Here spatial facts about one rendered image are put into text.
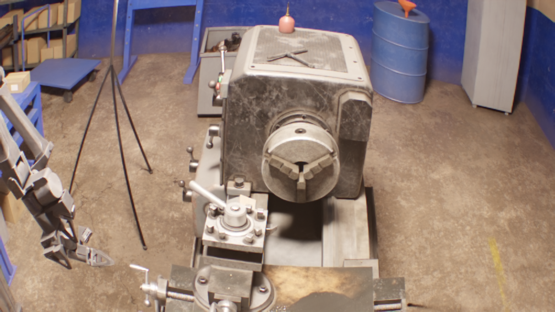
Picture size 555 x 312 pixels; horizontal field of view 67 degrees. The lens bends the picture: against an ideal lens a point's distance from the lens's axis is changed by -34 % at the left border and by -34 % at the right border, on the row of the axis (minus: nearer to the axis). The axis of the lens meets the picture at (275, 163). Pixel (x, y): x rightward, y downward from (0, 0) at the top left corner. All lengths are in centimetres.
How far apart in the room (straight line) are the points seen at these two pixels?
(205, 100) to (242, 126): 218
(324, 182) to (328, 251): 25
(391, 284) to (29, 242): 235
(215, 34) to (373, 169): 168
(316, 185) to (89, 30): 425
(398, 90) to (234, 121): 300
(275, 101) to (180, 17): 354
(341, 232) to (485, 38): 347
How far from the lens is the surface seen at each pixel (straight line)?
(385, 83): 502
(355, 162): 223
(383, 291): 190
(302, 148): 195
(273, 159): 196
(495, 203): 414
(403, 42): 481
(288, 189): 204
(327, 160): 196
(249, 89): 209
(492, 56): 535
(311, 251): 224
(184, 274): 189
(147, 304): 184
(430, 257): 344
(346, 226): 221
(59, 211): 113
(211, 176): 241
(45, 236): 117
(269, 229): 176
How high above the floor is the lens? 222
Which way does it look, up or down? 34 degrees down
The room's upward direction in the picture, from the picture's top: 5 degrees clockwise
